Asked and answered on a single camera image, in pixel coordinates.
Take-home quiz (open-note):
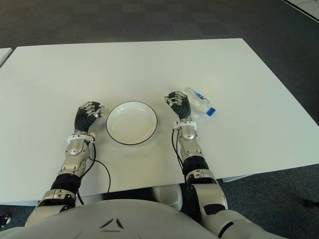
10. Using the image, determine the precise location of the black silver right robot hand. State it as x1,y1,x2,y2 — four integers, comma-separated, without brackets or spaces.
163,91,193,122

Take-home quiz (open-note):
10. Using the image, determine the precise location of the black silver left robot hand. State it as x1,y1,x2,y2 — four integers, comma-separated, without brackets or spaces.
74,101,105,133

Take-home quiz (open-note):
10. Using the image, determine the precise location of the clear water bottle blue cap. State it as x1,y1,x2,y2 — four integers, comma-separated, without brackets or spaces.
183,87,217,117

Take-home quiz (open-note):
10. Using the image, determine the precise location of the white plate with black rim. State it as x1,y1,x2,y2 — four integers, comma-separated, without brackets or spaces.
106,101,159,146

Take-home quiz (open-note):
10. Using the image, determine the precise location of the white robot waist part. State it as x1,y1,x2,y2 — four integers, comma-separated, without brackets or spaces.
151,185,183,212

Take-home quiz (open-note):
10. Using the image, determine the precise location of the white neighbouring table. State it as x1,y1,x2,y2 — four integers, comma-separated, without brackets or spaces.
0,47,13,68

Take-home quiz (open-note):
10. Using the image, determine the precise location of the grey robot torso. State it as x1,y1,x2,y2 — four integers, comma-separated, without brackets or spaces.
0,198,319,239

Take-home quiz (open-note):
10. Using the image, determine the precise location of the black stand with casters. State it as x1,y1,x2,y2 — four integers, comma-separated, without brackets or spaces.
0,212,12,228

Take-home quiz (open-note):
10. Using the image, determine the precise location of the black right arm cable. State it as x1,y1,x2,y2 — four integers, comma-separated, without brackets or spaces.
171,127,187,176

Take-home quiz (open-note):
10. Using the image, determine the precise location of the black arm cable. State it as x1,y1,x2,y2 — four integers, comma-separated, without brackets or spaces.
171,127,187,176
76,141,111,205

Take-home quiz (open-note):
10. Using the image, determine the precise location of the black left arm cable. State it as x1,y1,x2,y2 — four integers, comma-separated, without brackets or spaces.
76,141,111,205

